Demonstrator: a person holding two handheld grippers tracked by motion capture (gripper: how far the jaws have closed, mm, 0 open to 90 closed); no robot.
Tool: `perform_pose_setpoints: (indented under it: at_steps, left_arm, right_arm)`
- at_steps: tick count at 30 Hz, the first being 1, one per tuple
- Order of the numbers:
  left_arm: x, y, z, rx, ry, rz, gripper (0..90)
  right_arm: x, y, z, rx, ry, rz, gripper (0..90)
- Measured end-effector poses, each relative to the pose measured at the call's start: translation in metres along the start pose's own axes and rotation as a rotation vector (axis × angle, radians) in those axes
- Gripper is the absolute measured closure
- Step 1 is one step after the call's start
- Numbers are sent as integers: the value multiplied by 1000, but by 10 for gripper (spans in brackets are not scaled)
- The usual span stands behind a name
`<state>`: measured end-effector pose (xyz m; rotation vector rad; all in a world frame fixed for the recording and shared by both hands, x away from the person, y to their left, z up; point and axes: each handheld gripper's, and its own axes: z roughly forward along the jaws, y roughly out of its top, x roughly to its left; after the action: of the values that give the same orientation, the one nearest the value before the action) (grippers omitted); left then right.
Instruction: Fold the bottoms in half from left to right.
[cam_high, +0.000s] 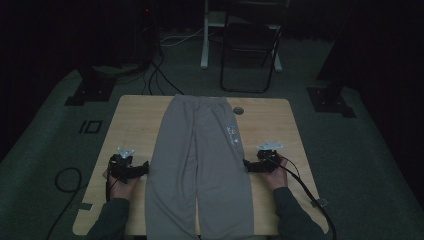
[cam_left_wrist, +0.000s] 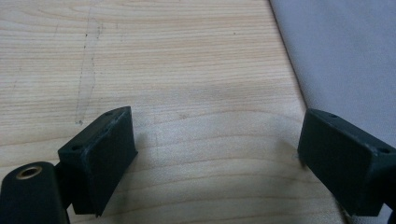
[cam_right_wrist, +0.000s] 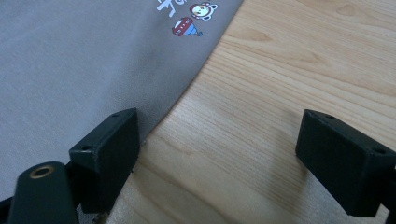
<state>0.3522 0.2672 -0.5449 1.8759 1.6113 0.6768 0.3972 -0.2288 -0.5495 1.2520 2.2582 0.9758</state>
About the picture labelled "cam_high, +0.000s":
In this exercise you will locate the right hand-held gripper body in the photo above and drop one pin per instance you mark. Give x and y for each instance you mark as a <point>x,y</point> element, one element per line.
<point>266,163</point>

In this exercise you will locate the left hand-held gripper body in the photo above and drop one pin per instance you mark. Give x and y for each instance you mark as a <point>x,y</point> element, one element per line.
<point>121,168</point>

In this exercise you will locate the grey pants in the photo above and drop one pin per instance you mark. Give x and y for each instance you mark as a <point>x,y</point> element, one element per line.
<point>200,160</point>

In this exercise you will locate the person's right hand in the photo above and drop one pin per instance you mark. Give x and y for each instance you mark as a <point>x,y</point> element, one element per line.
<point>278,180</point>

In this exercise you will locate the person's left hand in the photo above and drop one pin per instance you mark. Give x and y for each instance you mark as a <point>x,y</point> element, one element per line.
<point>121,190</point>

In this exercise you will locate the grey tape piece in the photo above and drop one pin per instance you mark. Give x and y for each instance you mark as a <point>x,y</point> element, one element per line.
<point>323,202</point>
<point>85,206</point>

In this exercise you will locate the black stand base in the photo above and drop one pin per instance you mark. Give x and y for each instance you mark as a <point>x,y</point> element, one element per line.
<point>328,100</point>
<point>95,88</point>

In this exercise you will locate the black folding chair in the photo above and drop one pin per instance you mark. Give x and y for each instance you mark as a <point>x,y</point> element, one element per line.
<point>250,33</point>

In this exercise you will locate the dark equipment with red light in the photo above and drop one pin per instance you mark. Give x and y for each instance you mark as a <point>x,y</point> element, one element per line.
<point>143,33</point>

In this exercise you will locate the white metal desk frame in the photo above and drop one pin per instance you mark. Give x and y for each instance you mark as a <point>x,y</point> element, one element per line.
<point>204,50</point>

